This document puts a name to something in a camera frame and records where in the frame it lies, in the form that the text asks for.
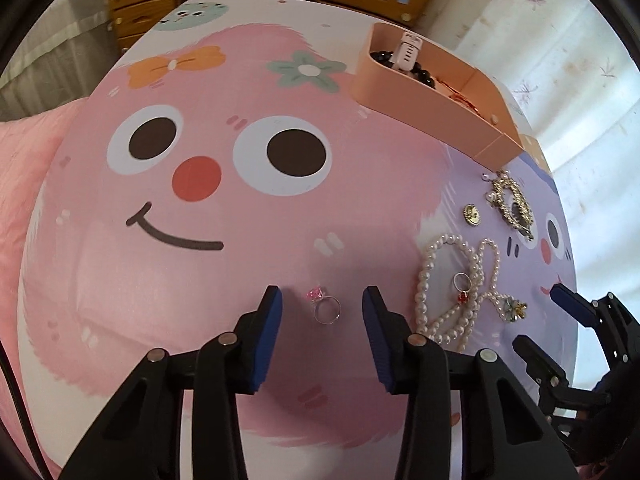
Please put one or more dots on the pink plush blanket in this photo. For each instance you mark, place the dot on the pink plush blanket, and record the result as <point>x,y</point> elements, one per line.
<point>25,175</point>

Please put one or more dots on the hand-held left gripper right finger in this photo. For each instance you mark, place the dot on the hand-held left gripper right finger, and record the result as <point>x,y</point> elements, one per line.
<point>380,342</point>

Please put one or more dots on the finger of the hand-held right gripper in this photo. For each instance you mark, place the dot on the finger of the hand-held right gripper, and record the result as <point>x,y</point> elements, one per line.
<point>570,301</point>
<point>537,360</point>

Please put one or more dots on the sheer white curtain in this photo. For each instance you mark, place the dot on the sheer white curtain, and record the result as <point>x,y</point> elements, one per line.
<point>55,55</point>

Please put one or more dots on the oval gold filigree brooch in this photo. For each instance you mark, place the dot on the oval gold filigree brooch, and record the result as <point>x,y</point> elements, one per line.
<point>500,195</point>

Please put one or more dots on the white floral curtain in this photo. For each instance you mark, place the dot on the white floral curtain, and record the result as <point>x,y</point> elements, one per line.
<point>565,60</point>

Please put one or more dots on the green white flower brooch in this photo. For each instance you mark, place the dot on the green white flower brooch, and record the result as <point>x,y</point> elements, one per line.
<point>513,308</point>

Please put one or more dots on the pink jewelry organizer box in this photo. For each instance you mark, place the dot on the pink jewelry organizer box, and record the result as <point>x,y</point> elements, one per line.
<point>400,100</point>

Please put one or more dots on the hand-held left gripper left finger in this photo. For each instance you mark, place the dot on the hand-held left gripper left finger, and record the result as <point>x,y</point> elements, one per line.
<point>268,332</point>

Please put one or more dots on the cartoon printed table cover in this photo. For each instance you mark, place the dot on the cartoon printed table cover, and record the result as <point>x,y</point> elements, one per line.
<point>240,240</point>

